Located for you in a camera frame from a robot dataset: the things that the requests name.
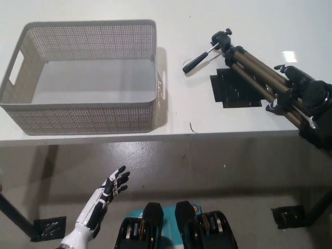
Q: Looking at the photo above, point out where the grey perforated plastic basket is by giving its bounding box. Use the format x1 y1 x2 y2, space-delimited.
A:
0 18 167 136

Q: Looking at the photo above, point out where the brown and black tripod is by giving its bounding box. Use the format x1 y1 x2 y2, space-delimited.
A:
182 27 332 150

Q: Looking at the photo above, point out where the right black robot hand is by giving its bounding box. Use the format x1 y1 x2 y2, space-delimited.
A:
265 64 316 114

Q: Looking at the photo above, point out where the black table leg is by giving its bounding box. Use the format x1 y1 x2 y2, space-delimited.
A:
306 193 332 226
0 193 36 236

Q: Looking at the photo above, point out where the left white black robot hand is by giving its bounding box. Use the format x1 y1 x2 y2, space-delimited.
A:
75 165 131 233

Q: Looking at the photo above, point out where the black tape patch on desk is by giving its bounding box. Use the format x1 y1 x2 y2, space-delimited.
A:
209 67 262 109

